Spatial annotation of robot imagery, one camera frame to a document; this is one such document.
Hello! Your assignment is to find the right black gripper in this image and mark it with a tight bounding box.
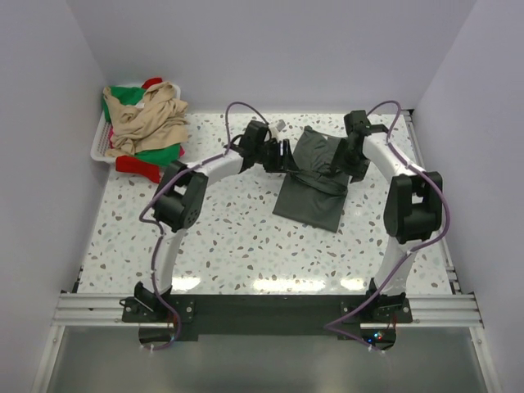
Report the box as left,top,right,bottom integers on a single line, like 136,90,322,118
329,138,369,183

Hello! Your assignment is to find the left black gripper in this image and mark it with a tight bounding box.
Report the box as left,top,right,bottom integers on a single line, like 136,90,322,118
254,138,299,173

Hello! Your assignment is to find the dark grey t shirt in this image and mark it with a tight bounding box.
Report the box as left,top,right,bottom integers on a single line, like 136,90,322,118
273,126,350,233

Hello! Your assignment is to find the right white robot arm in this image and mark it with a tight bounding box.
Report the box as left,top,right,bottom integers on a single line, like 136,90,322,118
331,110,447,324

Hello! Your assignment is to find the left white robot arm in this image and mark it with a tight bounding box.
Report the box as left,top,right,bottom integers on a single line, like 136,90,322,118
134,120,296,328

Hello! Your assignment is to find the beige t shirt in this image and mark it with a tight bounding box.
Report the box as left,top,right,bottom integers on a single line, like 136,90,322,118
102,81,188,157

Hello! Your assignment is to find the red t shirt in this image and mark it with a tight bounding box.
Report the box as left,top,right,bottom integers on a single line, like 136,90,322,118
115,77,184,183

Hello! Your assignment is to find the green t shirt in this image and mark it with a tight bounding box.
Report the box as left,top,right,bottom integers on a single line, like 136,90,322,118
102,81,188,166

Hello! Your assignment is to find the white plastic basket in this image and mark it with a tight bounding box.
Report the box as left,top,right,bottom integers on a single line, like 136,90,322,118
89,84,183,165

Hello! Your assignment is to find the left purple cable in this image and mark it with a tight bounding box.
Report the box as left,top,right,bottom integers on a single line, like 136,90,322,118
138,101,271,353

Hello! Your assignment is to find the purple cable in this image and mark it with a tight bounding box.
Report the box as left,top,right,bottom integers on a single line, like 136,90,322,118
323,100,454,341
138,101,271,353

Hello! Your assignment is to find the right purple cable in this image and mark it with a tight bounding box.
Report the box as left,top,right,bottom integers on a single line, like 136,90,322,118
323,100,454,341

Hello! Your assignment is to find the aluminium frame rail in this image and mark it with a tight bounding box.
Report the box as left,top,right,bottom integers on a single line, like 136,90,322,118
52,293,483,328

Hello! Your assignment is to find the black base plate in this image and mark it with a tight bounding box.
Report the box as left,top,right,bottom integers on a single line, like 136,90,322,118
120,291,413,349

